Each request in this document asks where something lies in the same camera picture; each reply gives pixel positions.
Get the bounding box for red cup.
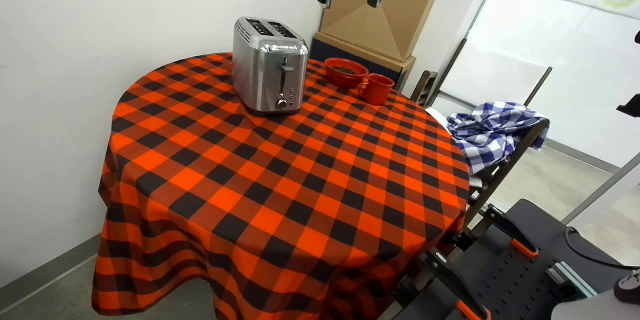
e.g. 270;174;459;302
357;73;396;107

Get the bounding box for orange black checked tablecloth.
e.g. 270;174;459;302
91;52;471;320

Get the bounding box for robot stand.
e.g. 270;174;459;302
380;198;640;320

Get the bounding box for blue white checked cloth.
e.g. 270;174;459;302
446;102;550;176

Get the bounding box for dark cabinet with cardboard top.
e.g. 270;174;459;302
309;32;417;92

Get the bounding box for black clamp with orange handle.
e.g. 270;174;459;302
424;249;494;320
482;203;540;260

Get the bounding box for silver two-slot toaster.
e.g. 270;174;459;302
232;16;310;116

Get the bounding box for large cardboard box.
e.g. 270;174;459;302
320;0;454;61

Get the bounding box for white leaning board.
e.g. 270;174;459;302
439;39;554;111

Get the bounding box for dark folding chair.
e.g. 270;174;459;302
410;70;551;241

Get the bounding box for red bowl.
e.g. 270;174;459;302
324;57;370;90

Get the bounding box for grey metal pole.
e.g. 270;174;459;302
561;152;640;226

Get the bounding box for black cable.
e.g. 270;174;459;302
564;226;640;271

